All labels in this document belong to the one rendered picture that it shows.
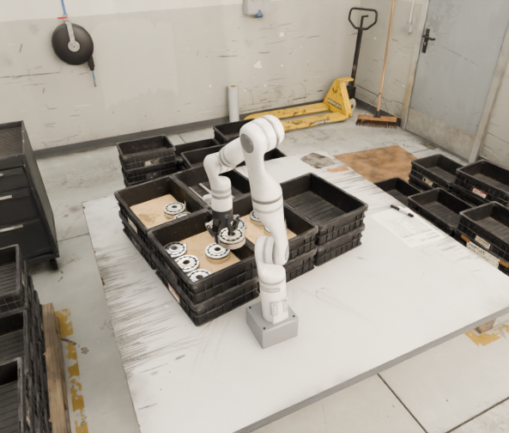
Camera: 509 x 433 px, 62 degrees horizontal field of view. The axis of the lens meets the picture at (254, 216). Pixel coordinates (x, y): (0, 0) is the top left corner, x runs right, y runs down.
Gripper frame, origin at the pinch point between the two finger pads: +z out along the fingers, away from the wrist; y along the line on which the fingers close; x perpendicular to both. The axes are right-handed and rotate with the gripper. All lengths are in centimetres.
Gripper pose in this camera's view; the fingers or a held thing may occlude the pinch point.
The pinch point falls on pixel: (223, 238)
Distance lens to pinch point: 160.8
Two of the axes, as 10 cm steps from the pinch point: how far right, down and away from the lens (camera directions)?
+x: -4.7, -4.7, 7.5
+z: 0.1, 8.4, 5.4
